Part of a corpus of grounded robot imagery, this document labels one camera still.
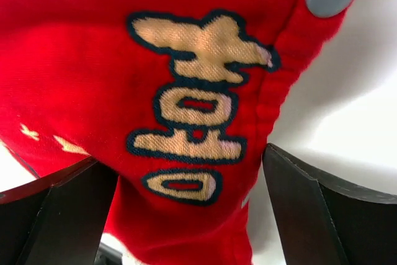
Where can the red cartoon print pillowcase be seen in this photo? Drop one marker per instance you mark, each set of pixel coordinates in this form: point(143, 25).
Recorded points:
point(177, 96)

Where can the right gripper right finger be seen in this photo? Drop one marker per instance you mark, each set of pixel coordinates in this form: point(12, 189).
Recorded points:
point(324, 219)

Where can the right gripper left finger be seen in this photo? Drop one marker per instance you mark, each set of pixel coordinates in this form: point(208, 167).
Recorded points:
point(57, 219)

